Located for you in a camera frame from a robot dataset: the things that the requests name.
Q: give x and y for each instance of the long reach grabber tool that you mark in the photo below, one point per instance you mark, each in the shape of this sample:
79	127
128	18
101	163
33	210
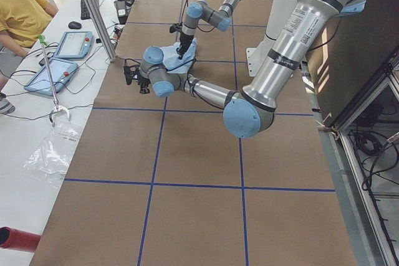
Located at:
57	107

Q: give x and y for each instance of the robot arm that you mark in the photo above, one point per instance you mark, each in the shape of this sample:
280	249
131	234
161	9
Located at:
200	11
271	64

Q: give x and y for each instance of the red cylinder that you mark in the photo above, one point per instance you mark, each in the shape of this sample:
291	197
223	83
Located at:
15	239

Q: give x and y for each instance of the upper blue teach pendant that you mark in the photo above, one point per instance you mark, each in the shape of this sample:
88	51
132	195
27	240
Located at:
74	45

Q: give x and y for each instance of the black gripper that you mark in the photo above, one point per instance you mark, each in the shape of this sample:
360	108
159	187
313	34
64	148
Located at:
185	41
143	81

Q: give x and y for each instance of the person in yellow shirt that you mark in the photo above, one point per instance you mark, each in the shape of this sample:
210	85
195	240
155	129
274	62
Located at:
22	21

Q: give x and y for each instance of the dark equipment cabinet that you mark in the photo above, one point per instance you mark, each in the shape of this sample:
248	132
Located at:
350	58

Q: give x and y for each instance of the clear plastic bag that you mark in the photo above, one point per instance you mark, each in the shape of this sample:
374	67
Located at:
49	163

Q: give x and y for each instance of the black computer mouse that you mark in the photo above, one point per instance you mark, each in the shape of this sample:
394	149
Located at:
74	25

